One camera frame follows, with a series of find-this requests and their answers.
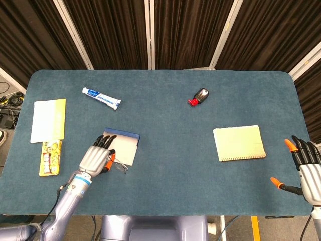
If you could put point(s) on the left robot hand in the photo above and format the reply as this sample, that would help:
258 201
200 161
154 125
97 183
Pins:
94 160

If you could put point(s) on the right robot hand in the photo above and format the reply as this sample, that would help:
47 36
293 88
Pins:
311 180

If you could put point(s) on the thin metal frame eyeglasses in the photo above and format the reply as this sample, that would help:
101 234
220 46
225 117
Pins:
121 166

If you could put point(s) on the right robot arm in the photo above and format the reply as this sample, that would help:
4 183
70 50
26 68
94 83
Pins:
316 222

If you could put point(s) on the yellow snack box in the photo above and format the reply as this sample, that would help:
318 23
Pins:
51 158

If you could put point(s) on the white and yellow booklet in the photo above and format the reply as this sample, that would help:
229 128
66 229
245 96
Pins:
47 118

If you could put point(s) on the white blue toothpaste tube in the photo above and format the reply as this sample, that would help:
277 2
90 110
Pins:
100 97

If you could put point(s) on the yellow floor tape strip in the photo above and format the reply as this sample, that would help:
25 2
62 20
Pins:
255 228

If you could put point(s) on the blue felt table mat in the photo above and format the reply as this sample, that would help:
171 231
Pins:
170 163

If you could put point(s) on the dark brown curtain panel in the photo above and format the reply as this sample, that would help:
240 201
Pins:
270 32
312 100
30 37
110 32
190 32

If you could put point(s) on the pale yellow spiral notebook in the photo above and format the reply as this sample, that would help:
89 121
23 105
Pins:
239 143

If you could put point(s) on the grey robot torso base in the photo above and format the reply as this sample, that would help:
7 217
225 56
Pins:
150 228

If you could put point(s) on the black foot pedal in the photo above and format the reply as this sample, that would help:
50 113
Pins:
7 123

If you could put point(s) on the white green shoe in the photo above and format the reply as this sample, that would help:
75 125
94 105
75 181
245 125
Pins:
2 137

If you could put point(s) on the white table leg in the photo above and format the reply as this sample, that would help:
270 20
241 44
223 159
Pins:
223 228

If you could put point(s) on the black bottle red cap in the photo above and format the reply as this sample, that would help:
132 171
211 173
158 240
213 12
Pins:
201 95

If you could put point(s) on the white partition frame post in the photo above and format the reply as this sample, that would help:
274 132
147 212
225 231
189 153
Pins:
150 35
224 37
12 80
304 64
75 37

